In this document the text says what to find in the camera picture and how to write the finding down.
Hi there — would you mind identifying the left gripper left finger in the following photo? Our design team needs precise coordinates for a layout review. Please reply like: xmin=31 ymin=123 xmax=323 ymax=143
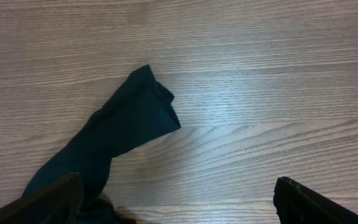
xmin=0 ymin=173 xmax=84 ymax=224

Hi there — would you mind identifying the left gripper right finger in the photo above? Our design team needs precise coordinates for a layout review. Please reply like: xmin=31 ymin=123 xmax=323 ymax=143
xmin=273 ymin=177 xmax=358 ymax=224

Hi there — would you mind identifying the black t-shirt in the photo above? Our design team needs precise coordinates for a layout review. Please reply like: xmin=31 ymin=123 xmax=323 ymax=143
xmin=23 ymin=65 xmax=181 ymax=223

